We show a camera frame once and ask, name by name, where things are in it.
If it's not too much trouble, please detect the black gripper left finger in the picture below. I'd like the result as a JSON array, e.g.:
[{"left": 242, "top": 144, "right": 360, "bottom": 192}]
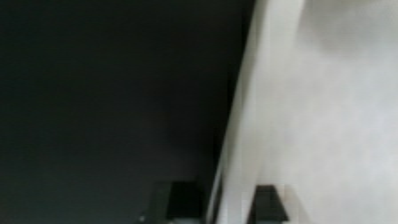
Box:
[{"left": 138, "top": 180, "right": 210, "bottom": 224}]

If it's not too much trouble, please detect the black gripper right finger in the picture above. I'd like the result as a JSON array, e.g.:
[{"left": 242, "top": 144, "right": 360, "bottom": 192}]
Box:
[{"left": 248, "top": 185, "right": 290, "bottom": 224}]

